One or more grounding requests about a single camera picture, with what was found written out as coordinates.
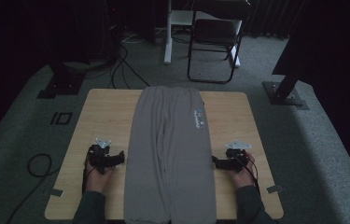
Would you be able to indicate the black stand with base plate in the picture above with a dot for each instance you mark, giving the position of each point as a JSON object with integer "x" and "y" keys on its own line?
{"x": 284, "y": 93}

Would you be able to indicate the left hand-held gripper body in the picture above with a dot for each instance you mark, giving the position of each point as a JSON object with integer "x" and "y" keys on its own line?
{"x": 99, "y": 157}

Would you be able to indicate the black stand base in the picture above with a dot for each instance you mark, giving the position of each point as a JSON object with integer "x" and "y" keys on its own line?
{"x": 62, "y": 82}

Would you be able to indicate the black folding chair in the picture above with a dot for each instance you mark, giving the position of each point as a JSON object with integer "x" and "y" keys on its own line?
{"x": 214, "y": 32}

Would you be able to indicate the grey pants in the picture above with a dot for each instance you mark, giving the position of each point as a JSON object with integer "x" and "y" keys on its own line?
{"x": 169, "y": 149}

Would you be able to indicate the person's left hand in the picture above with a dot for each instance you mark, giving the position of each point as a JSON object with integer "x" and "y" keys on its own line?
{"x": 96, "y": 180}

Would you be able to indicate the person's right hand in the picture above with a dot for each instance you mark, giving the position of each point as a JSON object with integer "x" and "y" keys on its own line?
{"x": 244, "y": 175}

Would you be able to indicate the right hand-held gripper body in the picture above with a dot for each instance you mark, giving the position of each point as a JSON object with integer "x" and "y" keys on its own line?
{"x": 235, "y": 160}

